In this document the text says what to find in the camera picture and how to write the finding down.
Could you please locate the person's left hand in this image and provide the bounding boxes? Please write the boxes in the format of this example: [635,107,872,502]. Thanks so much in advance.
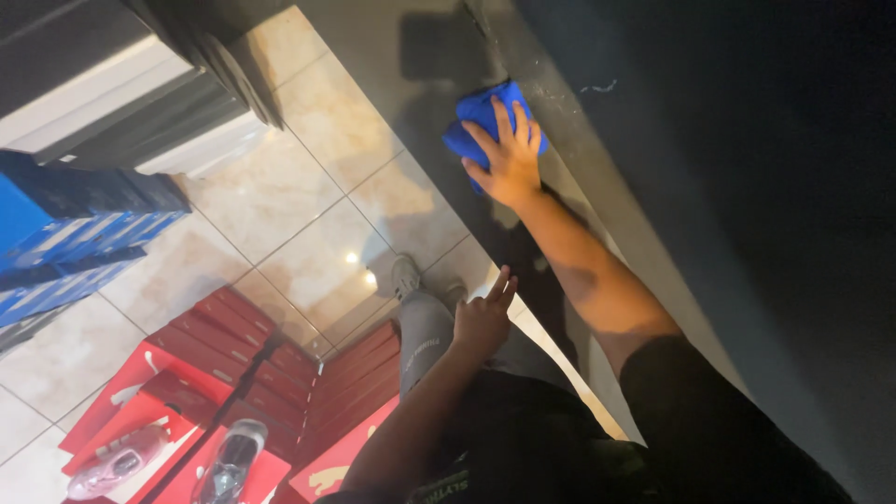
[453,265,519,364]

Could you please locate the person's right hand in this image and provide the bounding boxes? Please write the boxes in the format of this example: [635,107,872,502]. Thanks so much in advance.
[461,94,544,210]

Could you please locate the blue microfibre cloth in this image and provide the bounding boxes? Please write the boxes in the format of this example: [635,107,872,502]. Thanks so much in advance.
[441,79,550,196]

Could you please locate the grey worn sneaker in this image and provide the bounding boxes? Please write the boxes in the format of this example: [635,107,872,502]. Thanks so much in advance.
[440,280,469,312]
[389,255,422,302]

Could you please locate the grey trousers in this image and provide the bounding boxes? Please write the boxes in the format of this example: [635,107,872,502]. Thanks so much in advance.
[396,289,578,401]

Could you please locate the black t-shirt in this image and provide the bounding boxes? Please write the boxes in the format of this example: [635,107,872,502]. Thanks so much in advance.
[314,335,856,504]

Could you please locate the dark display counter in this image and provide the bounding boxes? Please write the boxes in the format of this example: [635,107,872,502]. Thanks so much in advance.
[294,0,896,504]

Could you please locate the stack of red shoe boxes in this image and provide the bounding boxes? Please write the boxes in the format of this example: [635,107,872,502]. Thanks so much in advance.
[146,286,401,469]

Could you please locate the silver and black sneaker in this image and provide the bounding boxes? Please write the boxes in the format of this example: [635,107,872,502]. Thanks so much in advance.
[190,419,269,504]

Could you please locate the pink sneaker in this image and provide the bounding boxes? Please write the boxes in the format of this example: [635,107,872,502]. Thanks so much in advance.
[66,424,171,502]

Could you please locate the stack of black white boxes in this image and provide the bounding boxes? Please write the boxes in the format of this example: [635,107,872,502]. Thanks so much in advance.
[0,0,284,177]

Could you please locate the stack of blue shoe boxes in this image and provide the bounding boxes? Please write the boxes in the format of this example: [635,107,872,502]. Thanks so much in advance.
[0,150,193,351]

